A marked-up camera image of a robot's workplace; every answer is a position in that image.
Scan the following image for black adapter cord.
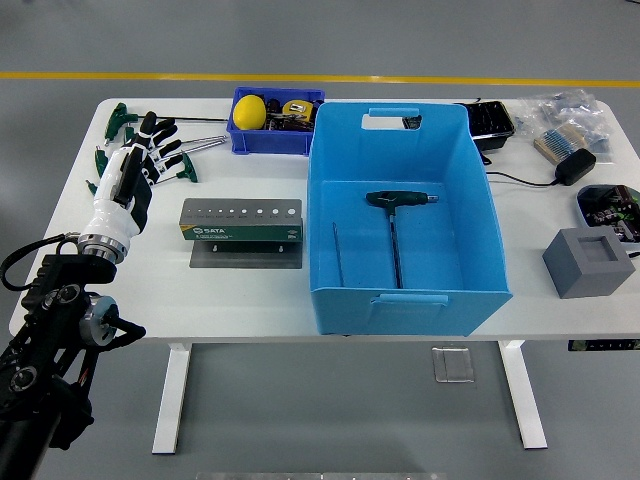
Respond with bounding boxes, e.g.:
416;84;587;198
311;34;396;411
483;171;559;188

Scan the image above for black plastic tray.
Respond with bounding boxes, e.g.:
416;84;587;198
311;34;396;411
453;99;516;154

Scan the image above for green grey hex key stand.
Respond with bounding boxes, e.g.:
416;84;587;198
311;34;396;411
178;197;305;270

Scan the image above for grey-blue tray of parts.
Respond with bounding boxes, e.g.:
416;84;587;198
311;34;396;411
574;183;640;245

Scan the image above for dark assorted hardware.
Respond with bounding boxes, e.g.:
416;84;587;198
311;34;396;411
264;98;315;134

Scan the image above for yellow tape measure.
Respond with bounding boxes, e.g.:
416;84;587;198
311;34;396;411
282;98;321;124

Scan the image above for table height control panel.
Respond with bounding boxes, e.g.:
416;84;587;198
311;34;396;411
567;339;640;353

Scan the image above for white table leg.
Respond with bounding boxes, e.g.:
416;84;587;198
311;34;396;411
497;339;549;450
151;342;194;455

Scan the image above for grey foam block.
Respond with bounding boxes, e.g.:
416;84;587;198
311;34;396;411
542;225;636;300

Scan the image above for metal floor socket plate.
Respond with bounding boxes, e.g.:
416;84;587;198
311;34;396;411
431;345;476;384

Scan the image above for large green T-handle hex key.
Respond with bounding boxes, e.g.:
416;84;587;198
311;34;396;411
364;190;441;290

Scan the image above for thin green T-handle hex key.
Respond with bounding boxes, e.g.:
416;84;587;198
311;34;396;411
331;223;347;289

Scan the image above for resistor strip bundle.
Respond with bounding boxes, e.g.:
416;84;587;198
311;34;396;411
532;122;589;165

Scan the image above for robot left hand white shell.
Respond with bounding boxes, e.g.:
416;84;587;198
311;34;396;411
78;112;185;247

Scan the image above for black power adapter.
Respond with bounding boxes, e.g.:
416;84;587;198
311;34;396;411
553;147;598;188

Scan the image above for small blue parts bin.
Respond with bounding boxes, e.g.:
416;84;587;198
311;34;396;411
225;86;327;157

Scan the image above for yellow ball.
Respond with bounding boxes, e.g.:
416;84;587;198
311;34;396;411
232;94;268;132

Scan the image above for large blue plastic box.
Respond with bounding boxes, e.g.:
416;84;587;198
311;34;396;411
305;101;515;337

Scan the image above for clear bags of components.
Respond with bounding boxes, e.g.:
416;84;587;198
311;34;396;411
513;88;615;164

